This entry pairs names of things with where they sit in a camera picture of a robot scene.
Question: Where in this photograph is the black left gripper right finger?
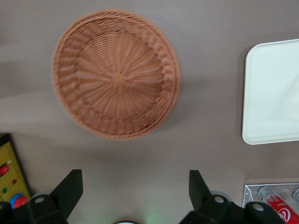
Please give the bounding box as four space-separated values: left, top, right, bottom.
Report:
181 169 231 224

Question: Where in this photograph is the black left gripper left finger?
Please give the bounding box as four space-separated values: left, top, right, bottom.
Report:
27 169 84 224

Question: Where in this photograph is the cream plastic tray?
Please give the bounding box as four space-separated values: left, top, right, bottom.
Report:
242 38 299 146

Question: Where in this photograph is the brown round wicker basket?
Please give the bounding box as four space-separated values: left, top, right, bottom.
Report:
51 8 182 140

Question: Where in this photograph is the clear acrylic bottle rack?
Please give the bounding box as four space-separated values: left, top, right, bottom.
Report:
242 183 299 224

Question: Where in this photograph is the black box with yellow panel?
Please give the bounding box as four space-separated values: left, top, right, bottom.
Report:
0 133 32 210

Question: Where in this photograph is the red cola bottle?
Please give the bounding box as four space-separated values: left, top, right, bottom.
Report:
258 186 299 224

